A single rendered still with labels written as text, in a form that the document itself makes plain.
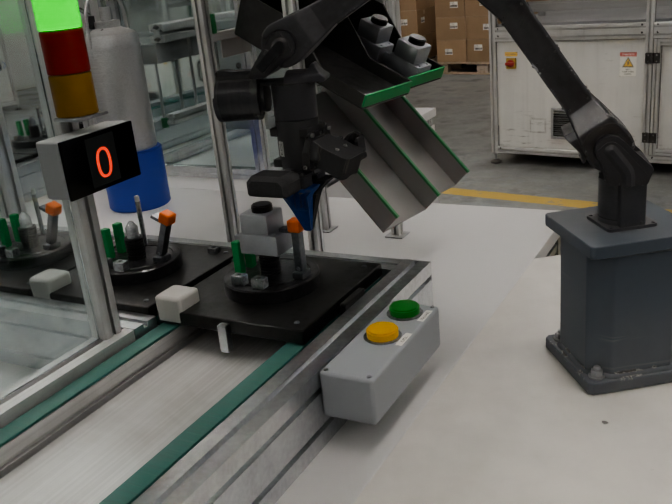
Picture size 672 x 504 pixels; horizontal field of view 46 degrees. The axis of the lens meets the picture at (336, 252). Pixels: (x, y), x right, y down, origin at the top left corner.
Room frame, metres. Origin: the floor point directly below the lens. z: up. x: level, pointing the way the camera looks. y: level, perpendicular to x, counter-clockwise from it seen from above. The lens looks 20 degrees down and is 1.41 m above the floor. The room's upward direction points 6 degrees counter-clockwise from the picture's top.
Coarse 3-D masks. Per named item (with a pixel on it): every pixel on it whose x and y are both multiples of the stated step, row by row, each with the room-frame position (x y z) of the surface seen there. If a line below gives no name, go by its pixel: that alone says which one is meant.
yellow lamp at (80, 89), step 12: (84, 72) 0.96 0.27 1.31; (60, 84) 0.94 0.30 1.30; (72, 84) 0.94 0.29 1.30; (84, 84) 0.95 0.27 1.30; (60, 96) 0.94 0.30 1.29; (72, 96) 0.94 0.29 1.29; (84, 96) 0.95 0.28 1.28; (60, 108) 0.94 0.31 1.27; (72, 108) 0.94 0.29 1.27; (84, 108) 0.95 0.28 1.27; (96, 108) 0.96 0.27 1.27
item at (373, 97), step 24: (240, 0) 1.36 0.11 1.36; (264, 0) 1.40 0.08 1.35; (312, 0) 1.43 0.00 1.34; (240, 24) 1.36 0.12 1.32; (264, 24) 1.33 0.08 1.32; (336, 48) 1.40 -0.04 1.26; (360, 48) 1.37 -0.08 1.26; (336, 72) 1.32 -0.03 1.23; (360, 72) 1.34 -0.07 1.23; (384, 72) 1.34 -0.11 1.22; (360, 96) 1.21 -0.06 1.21; (384, 96) 1.25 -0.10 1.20
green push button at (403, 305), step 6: (402, 300) 0.97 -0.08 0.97; (408, 300) 0.97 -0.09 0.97; (390, 306) 0.96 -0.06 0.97; (396, 306) 0.95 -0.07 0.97; (402, 306) 0.95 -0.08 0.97; (408, 306) 0.95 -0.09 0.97; (414, 306) 0.94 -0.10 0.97; (390, 312) 0.95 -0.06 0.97; (396, 312) 0.94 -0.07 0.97; (402, 312) 0.93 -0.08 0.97; (408, 312) 0.93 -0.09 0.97; (414, 312) 0.94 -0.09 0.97; (402, 318) 0.93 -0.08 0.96
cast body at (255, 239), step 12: (252, 204) 1.07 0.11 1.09; (264, 204) 1.07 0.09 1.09; (240, 216) 1.06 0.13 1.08; (252, 216) 1.05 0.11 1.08; (264, 216) 1.05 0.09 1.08; (276, 216) 1.07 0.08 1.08; (252, 228) 1.06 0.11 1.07; (264, 228) 1.05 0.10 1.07; (276, 228) 1.06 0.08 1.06; (240, 240) 1.07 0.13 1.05; (252, 240) 1.06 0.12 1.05; (264, 240) 1.05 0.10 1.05; (276, 240) 1.04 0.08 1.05; (288, 240) 1.06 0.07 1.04; (252, 252) 1.06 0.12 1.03; (264, 252) 1.05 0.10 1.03; (276, 252) 1.04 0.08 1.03
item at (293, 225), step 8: (288, 224) 1.04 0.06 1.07; (296, 224) 1.03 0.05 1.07; (280, 232) 1.05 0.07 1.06; (288, 232) 1.04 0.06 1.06; (296, 232) 1.03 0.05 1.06; (296, 240) 1.04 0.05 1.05; (296, 248) 1.04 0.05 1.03; (304, 248) 1.05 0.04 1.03; (296, 256) 1.04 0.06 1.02; (304, 256) 1.05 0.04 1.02; (296, 264) 1.04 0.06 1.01; (304, 264) 1.04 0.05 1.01
